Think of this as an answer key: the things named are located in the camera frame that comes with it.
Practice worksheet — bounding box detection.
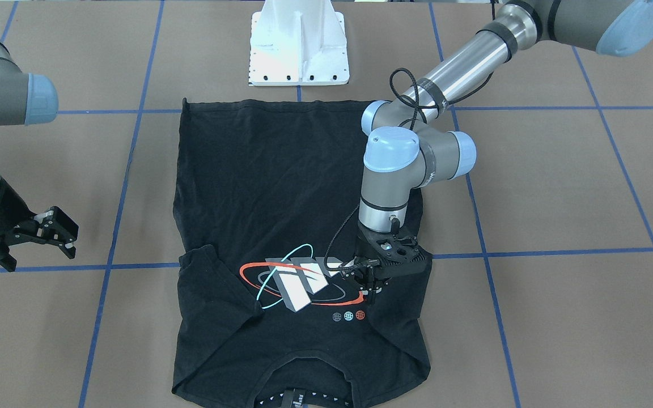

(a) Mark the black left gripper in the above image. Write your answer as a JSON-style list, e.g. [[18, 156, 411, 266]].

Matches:
[[338, 227, 432, 295]]

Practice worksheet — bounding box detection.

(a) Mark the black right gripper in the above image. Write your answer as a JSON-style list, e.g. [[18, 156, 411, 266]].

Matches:
[[0, 181, 79, 272]]

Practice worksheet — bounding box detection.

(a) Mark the black graphic t-shirt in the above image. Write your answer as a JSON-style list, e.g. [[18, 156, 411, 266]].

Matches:
[[172, 100, 430, 407]]

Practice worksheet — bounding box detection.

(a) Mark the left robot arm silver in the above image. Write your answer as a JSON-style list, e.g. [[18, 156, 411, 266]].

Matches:
[[337, 1, 653, 296]]

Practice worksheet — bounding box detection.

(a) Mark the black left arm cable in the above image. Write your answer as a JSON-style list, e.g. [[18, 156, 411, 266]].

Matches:
[[323, 68, 446, 267]]

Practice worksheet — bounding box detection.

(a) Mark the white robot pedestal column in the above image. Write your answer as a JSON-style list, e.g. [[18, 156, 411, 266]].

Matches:
[[248, 1, 350, 86]]

